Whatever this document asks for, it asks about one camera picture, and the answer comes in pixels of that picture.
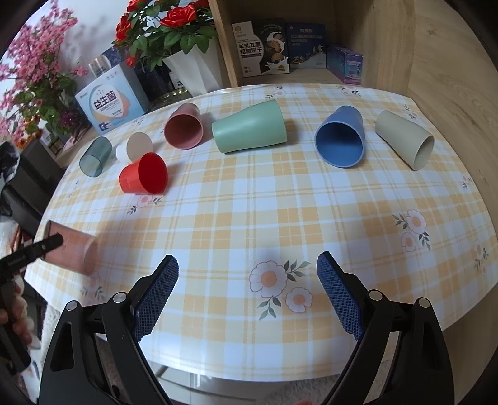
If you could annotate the black chair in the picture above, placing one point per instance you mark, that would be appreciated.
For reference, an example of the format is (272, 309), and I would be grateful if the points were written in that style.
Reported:
(29, 175)

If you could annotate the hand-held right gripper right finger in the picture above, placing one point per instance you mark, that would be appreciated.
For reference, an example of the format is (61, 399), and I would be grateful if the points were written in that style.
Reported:
(338, 300)

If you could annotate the red plastic cup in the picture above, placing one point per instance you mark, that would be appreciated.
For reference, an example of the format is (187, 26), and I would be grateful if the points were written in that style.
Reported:
(144, 174)

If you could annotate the white cup with beige base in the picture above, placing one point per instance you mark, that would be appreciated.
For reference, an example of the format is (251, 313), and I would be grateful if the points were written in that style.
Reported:
(132, 149)

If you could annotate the white fluffy cloth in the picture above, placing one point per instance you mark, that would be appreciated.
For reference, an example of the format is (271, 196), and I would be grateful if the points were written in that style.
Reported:
(8, 233)

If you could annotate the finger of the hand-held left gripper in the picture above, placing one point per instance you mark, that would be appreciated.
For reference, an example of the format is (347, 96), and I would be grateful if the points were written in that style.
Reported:
(41, 246)

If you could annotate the purple box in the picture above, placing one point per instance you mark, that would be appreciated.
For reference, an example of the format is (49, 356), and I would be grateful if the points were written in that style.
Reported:
(345, 64)

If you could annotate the clear glass jar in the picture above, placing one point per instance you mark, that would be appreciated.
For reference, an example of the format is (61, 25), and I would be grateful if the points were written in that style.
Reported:
(97, 66)

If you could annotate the clear grey plastic cup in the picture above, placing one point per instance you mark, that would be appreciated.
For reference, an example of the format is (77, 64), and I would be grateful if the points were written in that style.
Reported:
(93, 157)

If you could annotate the gold tray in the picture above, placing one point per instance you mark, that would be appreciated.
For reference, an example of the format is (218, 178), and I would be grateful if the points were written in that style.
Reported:
(175, 94)

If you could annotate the clear pink plastic cup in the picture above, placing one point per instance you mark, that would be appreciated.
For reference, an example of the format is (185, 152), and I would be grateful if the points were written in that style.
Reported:
(74, 249)

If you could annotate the blue cup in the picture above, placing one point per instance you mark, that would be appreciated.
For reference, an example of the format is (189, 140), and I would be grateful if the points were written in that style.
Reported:
(342, 138)

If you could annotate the white faceted vase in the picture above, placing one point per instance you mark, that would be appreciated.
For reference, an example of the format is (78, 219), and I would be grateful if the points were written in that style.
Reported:
(194, 70)

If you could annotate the red rose bouquet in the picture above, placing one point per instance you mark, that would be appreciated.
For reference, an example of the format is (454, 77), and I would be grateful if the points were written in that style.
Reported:
(179, 17)

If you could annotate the dusty pink cup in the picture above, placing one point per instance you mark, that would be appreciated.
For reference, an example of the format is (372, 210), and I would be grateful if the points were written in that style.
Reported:
(183, 127)

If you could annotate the person's left hand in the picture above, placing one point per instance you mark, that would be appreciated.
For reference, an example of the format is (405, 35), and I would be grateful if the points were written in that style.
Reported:
(21, 311)

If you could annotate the dark blue box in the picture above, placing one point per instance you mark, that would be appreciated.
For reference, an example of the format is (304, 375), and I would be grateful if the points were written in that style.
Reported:
(307, 44)

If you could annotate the light green cup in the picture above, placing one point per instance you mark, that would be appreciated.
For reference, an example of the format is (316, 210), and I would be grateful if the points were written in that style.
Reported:
(249, 127)

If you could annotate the pink blossom branches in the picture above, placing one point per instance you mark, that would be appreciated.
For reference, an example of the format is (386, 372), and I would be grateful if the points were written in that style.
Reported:
(35, 66)

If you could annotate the white and blue box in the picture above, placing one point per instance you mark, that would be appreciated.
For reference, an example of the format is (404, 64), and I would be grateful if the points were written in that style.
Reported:
(111, 103)

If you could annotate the yellow plaid floral tablecloth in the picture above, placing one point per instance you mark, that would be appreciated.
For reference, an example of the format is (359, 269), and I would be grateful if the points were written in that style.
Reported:
(241, 202)

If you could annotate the black and white snack box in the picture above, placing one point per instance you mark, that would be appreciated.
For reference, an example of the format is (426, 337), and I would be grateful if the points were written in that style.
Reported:
(260, 48)

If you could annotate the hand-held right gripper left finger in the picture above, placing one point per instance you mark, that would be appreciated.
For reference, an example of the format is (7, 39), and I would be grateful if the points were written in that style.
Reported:
(155, 300)

